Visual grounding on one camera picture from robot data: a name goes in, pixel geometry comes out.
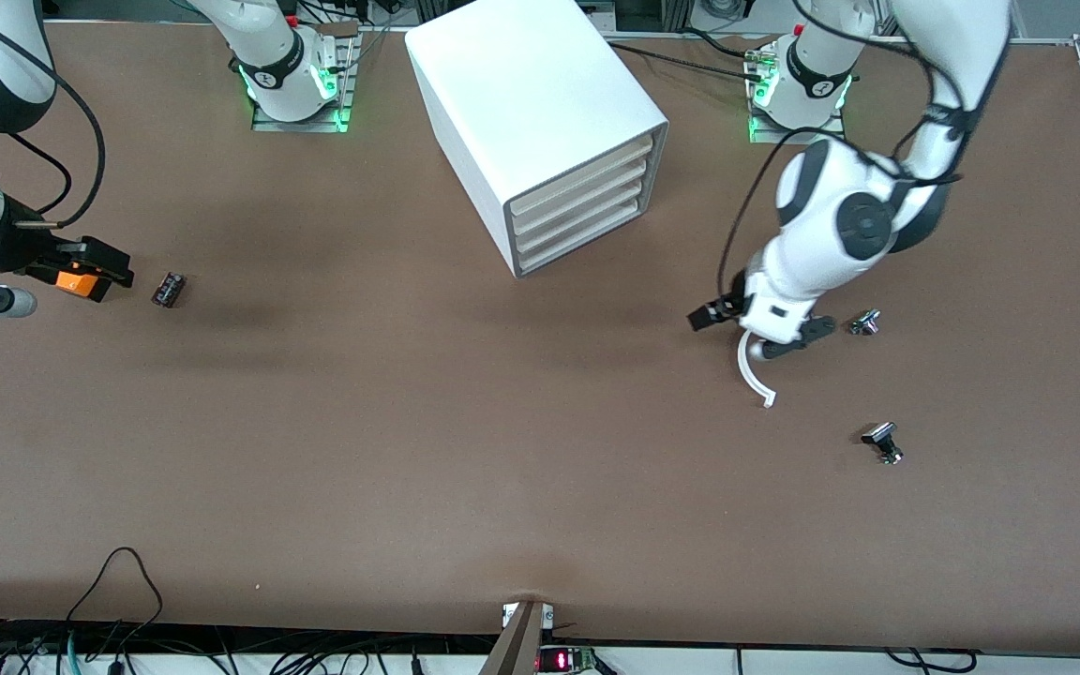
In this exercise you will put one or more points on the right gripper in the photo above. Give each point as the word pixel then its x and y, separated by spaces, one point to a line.
pixel 19 251

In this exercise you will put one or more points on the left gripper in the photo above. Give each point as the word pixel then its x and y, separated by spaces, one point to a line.
pixel 724 307

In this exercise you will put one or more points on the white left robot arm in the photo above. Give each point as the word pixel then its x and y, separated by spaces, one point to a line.
pixel 831 216

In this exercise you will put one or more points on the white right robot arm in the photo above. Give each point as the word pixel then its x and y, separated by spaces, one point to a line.
pixel 273 66

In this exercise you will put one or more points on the orange button box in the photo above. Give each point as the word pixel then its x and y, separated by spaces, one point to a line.
pixel 76 284

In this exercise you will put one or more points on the red LED display device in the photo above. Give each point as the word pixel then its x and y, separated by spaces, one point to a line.
pixel 563 661

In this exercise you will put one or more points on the white semicircular bracket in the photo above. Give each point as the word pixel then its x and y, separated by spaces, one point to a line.
pixel 742 367

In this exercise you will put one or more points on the small black switch block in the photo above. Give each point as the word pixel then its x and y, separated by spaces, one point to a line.
pixel 169 290

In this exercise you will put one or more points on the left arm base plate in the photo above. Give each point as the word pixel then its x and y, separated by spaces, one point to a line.
pixel 798 138

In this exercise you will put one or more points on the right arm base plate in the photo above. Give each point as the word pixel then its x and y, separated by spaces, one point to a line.
pixel 350 94

